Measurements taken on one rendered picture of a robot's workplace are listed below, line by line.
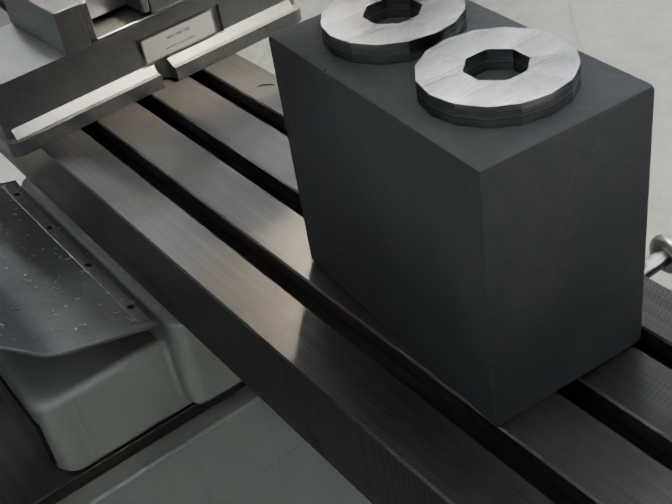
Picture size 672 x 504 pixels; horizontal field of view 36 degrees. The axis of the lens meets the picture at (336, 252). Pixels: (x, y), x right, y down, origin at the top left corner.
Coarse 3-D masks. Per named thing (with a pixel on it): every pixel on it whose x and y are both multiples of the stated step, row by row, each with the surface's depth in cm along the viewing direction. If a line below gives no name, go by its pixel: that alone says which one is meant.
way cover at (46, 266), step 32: (0, 192) 105; (32, 224) 99; (0, 256) 93; (64, 256) 94; (0, 288) 89; (32, 288) 89; (64, 288) 90; (96, 288) 90; (0, 320) 82; (32, 320) 85; (64, 320) 85; (96, 320) 85; (128, 320) 86; (32, 352) 79; (64, 352) 81
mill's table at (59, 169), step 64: (0, 0) 131; (128, 128) 97; (192, 128) 97; (256, 128) 94; (64, 192) 98; (128, 192) 88; (192, 192) 87; (256, 192) 86; (128, 256) 90; (192, 256) 80; (256, 256) 83; (192, 320) 83; (256, 320) 73; (320, 320) 72; (256, 384) 77; (320, 384) 67; (384, 384) 66; (448, 384) 65; (576, 384) 65; (640, 384) 63; (320, 448) 72; (384, 448) 62; (448, 448) 61; (512, 448) 62; (576, 448) 60; (640, 448) 62
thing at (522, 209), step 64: (384, 0) 65; (448, 0) 63; (320, 64) 62; (384, 64) 60; (448, 64) 57; (512, 64) 58; (576, 64) 55; (320, 128) 65; (384, 128) 57; (448, 128) 54; (512, 128) 53; (576, 128) 53; (640, 128) 55; (320, 192) 70; (384, 192) 61; (448, 192) 54; (512, 192) 52; (576, 192) 55; (640, 192) 58; (320, 256) 75; (384, 256) 65; (448, 256) 57; (512, 256) 55; (576, 256) 58; (640, 256) 61; (384, 320) 70; (448, 320) 61; (512, 320) 57; (576, 320) 61; (640, 320) 65; (512, 384) 60
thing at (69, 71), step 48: (48, 0) 96; (192, 0) 103; (240, 0) 106; (288, 0) 110; (0, 48) 99; (48, 48) 98; (96, 48) 98; (144, 48) 101; (192, 48) 105; (240, 48) 107; (0, 96) 94; (48, 96) 97; (96, 96) 99; (144, 96) 102; (0, 144) 97
